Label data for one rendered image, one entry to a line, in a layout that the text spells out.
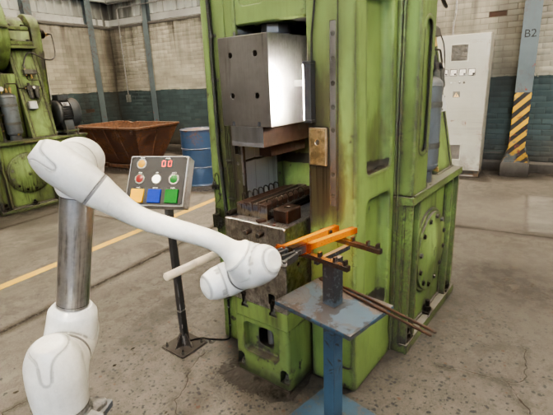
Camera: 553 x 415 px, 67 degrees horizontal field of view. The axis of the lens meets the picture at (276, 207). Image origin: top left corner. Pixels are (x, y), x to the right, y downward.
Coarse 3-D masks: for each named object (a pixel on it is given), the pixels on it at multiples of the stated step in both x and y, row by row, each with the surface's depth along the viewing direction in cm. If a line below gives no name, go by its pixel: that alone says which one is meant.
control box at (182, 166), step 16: (144, 160) 229; (160, 160) 227; (176, 160) 226; (192, 160) 229; (128, 176) 230; (144, 176) 227; (160, 176) 225; (192, 176) 229; (128, 192) 227; (144, 192) 225; (160, 208) 228; (176, 208) 224
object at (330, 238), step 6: (348, 228) 176; (354, 228) 176; (330, 234) 169; (336, 234) 169; (342, 234) 170; (348, 234) 173; (312, 240) 161; (318, 240) 161; (324, 240) 162; (330, 240) 165; (288, 246) 151; (294, 246) 151; (312, 246) 157; (318, 246) 160; (288, 252) 151; (306, 252) 156
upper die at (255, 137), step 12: (240, 132) 201; (252, 132) 197; (264, 132) 194; (276, 132) 201; (288, 132) 208; (300, 132) 217; (240, 144) 203; (252, 144) 199; (264, 144) 195; (276, 144) 202
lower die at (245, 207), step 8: (304, 184) 236; (264, 192) 232; (272, 192) 227; (296, 192) 224; (304, 192) 228; (248, 200) 214; (264, 200) 209; (272, 200) 211; (280, 200) 211; (240, 208) 214; (248, 208) 211; (256, 208) 208; (264, 208) 204; (248, 216) 212; (256, 216) 209; (264, 216) 206; (272, 216) 208
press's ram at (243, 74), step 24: (240, 48) 188; (264, 48) 181; (288, 48) 191; (240, 72) 192; (264, 72) 184; (288, 72) 193; (240, 96) 196; (264, 96) 187; (288, 96) 196; (240, 120) 199; (264, 120) 191; (288, 120) 199
